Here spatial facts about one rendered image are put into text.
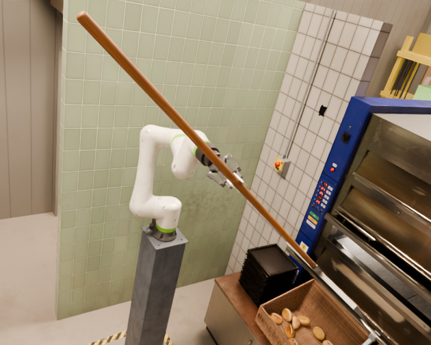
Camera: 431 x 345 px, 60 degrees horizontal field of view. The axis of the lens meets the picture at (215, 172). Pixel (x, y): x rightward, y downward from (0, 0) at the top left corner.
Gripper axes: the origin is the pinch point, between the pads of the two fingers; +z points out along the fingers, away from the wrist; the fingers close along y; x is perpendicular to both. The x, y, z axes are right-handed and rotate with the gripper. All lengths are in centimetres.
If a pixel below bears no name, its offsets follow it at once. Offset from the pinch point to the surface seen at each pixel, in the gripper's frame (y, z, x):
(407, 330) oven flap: -13, 40, -153
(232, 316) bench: 68, -42, -148
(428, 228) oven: -59, 22, -112
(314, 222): -23, -44, -137
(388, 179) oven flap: -68, -10, -104
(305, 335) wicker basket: 38, -2, -165
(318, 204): -33, -47, -128
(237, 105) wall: -44, -121, -73
